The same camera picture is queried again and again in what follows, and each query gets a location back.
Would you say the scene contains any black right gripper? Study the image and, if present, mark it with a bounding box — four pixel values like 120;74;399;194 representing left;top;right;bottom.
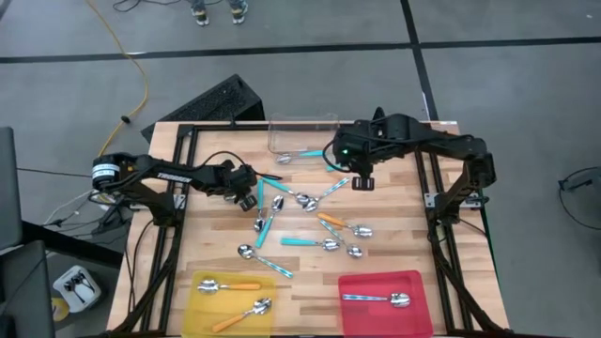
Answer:
331;119;381;192

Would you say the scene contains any black floor cable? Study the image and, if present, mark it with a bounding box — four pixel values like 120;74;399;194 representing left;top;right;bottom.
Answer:
111;0;224;13

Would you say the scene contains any orange utensil handle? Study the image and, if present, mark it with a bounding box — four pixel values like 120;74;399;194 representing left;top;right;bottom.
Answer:
316;211;375;238

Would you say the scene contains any person's shoe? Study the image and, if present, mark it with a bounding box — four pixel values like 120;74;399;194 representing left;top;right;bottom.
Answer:
190;0;211;27
228;0;250;25

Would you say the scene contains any yellow plastic bin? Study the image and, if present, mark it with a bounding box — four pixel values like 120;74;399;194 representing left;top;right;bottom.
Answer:
181;270;278;338

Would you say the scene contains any orange handle spoon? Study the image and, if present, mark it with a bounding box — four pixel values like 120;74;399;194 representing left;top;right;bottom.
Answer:
196;279;262;296
210;297;273;333

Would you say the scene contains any teal white patterned spoon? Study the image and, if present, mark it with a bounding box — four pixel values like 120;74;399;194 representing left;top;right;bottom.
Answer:
303;176;351;213
237;243;295;280
341;291;412;310

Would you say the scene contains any yellow power cable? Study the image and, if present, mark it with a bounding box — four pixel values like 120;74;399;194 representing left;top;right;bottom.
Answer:
85;0;150;165

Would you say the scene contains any white tray with black parts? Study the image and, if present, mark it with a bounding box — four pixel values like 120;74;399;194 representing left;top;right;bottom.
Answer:
52;265;102;315

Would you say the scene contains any black floor beam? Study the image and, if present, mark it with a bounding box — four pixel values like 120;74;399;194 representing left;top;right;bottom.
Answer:
21;220;124;269

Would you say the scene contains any yellow tape roll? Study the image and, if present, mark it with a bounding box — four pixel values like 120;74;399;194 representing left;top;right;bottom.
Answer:
50;297;70;324

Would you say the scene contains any red plastic bin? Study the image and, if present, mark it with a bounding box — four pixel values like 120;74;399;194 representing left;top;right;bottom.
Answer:
336;269;434;338

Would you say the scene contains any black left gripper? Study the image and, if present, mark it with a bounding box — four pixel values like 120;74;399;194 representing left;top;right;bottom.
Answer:
220;161;284;213

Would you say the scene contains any dark grey flat panel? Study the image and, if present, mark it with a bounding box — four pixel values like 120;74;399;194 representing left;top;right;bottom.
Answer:
0;240;56;338
0;126;23;253

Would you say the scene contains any striped teal-white utensil handle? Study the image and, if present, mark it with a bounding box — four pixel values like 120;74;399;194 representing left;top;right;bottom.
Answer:
318;219;364;259

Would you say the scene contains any white floor cable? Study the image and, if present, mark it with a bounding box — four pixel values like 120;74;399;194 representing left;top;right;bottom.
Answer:
41;190;95;227

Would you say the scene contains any clear plastic bin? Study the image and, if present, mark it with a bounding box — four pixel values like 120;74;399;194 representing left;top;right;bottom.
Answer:
267;112;342;165

